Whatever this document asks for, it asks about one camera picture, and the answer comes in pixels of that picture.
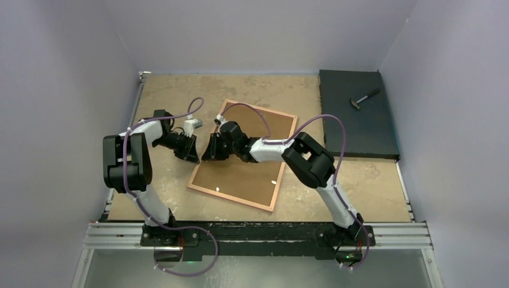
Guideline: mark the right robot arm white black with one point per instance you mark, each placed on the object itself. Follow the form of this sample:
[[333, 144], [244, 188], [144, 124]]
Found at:
[[310, 162]]

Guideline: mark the black flat board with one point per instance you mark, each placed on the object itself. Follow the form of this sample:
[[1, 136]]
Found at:
[[365, 133]]

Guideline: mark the aluminium rail frame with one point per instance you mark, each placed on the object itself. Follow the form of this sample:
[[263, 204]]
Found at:
[[403, 254]]

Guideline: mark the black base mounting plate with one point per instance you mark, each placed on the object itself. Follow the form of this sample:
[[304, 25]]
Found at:
[[196, 239]]

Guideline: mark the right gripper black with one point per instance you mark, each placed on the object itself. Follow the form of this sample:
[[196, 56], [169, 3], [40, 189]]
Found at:
[[212, 153]]

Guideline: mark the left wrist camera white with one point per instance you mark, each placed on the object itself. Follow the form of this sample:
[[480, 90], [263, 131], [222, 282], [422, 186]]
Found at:
[[190, 125]]

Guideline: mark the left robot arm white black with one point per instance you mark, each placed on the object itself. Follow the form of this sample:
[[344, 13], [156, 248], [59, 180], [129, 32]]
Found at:
[[127, 166]]

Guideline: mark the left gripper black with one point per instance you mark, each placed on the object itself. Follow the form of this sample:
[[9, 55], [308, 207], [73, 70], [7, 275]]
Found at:
[[188, 152]]

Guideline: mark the small hammer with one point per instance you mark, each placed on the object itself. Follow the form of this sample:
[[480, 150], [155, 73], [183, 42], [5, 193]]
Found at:
[[356, 103]]

